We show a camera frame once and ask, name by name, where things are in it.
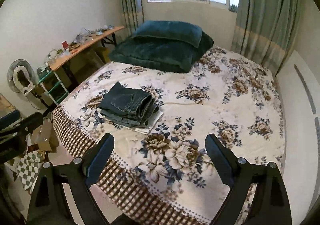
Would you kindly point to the brown paper bag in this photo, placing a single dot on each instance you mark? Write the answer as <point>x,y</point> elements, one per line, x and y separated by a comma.
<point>44,137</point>

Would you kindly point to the green striped right curtain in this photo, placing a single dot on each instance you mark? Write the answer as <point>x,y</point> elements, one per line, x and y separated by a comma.
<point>266,31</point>

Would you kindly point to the white bed side board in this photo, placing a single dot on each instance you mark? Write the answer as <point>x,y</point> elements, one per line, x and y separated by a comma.
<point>299,91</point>

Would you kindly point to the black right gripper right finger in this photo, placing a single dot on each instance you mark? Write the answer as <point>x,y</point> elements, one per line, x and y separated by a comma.
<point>270,203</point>

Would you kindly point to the long wooden side table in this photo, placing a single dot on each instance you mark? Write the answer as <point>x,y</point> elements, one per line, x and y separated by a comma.
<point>108,37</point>

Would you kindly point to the floral fleece bed blanket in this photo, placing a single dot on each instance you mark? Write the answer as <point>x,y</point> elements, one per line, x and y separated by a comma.
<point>166,176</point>

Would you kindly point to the dark blue denim pants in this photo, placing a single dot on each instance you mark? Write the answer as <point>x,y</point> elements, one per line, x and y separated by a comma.
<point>130,107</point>

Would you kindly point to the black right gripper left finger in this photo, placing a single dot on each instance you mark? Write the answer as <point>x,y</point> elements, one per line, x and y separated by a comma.
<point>48,204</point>

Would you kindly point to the white standing fan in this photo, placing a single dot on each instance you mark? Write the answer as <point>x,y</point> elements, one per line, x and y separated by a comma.
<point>21,79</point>

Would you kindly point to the dark green folded quilt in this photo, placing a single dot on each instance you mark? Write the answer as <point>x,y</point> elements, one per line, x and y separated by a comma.
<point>160,54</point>

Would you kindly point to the green white small shelf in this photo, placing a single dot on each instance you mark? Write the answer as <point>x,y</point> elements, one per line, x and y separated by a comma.
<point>52,84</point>

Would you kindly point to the dark green plush pillow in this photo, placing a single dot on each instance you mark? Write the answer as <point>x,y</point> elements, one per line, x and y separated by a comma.
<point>171,30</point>

